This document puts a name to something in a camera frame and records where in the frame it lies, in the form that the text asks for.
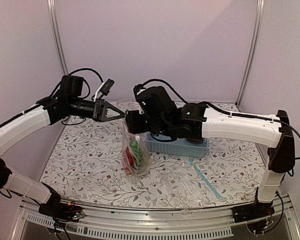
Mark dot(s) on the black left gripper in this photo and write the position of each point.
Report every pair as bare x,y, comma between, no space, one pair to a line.
100,103

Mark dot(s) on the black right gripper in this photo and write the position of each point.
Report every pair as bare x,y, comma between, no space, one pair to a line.
133,126

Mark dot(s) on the smooth green cucumber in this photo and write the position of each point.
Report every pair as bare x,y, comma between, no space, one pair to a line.
137,153

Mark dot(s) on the clear pink zipper bag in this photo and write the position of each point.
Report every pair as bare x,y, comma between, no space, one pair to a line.
138,173

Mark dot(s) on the red lychee fruit bunch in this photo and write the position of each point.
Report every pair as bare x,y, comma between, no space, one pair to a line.
129,162

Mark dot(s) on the brown potato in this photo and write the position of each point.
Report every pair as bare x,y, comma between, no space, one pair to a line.
194,140

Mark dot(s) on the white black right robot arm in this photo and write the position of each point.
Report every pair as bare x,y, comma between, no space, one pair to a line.
159,115

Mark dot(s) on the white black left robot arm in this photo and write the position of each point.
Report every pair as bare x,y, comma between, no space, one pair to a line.
66,100

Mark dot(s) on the clear blue zipper bag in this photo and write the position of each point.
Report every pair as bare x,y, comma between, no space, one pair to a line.
188,188

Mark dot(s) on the light blue plastic basket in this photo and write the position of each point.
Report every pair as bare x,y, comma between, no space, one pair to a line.
179,147

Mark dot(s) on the floral patterned table mat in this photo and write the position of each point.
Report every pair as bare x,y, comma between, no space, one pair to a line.
86,166

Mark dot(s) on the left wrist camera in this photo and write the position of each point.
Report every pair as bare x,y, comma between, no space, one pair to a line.
103,89

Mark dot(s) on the front aluminium rail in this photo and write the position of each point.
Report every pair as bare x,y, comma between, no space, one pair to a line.
105,222

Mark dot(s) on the small circuit board with wires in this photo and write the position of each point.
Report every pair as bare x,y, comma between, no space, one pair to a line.
73,212

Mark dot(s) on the left aluminium frame post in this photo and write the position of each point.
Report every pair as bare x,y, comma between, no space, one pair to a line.
52,12

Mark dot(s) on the aluminium frame post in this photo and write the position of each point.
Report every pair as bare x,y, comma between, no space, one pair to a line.
52,12
260,5

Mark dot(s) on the right aluminium frame post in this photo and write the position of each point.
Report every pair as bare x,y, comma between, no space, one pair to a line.
260,5

